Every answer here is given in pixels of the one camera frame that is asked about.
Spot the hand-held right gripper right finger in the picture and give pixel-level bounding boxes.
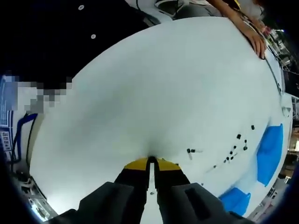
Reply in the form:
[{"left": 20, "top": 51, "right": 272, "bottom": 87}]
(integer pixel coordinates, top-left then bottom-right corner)
[{"left": 153, "top": 156, "right": 245, "bottom": 224}]

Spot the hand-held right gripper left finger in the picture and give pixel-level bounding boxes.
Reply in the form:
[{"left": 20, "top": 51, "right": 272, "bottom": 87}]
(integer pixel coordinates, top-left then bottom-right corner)
[{"left": 52, "top": 157, "right": 151, "bottom": 224}]

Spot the blue plastic bin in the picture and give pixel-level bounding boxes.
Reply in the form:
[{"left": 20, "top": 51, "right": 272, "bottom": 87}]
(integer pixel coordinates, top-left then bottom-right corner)
[
  {"left": 218, "top": 186, "right": 252, "bottom": 221},
  {"left": 256, "top": 123, "right": 285, "bottom": 188}
]

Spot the scatter of small resistors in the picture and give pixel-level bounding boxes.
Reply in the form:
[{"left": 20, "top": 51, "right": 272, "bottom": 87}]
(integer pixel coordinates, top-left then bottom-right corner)
[{"left": 186, "top": 125, "right": 256, "bottom": 175}]

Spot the blue cable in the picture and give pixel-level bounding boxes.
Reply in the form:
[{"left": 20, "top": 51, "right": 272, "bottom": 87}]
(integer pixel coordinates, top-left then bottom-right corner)
[{"left": 13, "top": 113, "right": 39, "bottom": 164}]

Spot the blue white wall poster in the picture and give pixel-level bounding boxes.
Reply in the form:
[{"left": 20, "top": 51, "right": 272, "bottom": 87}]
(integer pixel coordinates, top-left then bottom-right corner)
[{"left": 0, "top": 74, "right": 14, "bottom": 164}]

